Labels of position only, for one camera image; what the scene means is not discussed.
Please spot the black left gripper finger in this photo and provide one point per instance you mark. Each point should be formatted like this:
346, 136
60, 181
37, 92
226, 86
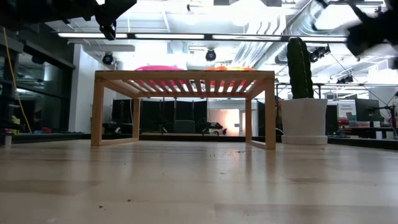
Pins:
113, 9

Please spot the white wall sign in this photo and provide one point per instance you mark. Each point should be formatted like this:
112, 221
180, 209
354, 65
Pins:
345, 109

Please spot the grey box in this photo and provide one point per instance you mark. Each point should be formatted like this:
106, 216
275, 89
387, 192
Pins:
184, 126

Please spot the black partition panels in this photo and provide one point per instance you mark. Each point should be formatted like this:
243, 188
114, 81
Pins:
155, 112

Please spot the black ceiling spotlight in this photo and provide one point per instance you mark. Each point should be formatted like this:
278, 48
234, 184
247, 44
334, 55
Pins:
210, 55
107, 58

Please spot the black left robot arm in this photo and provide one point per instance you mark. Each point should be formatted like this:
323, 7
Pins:
37, 9

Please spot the black overhead rail with lights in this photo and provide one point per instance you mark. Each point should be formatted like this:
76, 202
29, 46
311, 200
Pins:
208, 36

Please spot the orange plastic plate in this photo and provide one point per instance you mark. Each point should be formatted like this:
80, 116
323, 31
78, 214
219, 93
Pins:
230, 68

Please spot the white toy vehicle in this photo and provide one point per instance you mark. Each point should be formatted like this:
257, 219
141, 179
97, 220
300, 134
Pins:
214, 128

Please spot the green cactus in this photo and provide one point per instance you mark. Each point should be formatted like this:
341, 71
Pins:
298, 74

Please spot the large pink plastic plate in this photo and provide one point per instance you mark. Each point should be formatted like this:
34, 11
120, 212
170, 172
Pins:
158, 68

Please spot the black computer monitor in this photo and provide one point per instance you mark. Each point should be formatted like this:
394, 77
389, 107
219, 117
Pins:
367, 109

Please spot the small white cup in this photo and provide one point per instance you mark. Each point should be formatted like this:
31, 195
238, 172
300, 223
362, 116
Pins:
7, 138

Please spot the wooden slatted shelf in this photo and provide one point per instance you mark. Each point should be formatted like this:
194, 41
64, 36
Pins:
186, 75

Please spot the black spotlight cluster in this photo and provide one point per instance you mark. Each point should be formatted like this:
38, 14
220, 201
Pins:
318, 53

